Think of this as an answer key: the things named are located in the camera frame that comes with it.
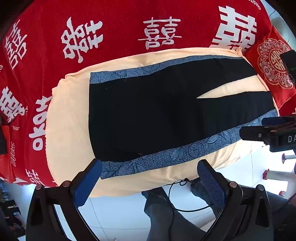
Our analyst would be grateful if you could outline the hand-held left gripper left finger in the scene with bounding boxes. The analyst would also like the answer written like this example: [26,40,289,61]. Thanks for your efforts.
[26,159,103,241]

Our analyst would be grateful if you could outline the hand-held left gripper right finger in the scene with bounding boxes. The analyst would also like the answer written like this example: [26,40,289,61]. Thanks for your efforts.
[196,159,274,241]

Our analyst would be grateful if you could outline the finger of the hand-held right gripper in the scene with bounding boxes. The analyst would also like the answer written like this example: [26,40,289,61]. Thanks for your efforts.
[239,126,271,142]
[262,115,296,130]

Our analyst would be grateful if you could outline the black pants with floral trim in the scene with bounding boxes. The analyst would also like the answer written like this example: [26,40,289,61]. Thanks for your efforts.
[88,55,279,179]

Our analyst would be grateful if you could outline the white stand with red feet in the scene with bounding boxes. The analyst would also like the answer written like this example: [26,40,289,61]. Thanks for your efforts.
[262,153,296,197]

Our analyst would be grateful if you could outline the person's leg in jeans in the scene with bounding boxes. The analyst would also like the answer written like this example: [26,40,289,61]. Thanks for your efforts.
[141,186,210,241]
[190,178,296,241]

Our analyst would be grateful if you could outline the black device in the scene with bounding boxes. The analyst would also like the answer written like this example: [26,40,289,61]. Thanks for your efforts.
[280,49,296,85]

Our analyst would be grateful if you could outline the cream blanket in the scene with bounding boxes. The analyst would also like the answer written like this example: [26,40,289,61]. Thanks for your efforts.
[45,47,281,198]

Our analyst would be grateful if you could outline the red patterned pillow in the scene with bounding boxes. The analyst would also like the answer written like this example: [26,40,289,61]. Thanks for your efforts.
[243,25,296,116]

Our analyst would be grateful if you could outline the dark clutter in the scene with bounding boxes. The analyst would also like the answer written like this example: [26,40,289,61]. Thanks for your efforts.
[0,181,26,241]

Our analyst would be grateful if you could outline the red printed blanket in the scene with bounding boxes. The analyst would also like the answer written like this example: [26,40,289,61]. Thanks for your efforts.
[0,0,273,188]

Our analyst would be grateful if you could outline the black cable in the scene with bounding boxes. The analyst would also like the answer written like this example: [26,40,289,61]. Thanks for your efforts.
[167,178,216,241]

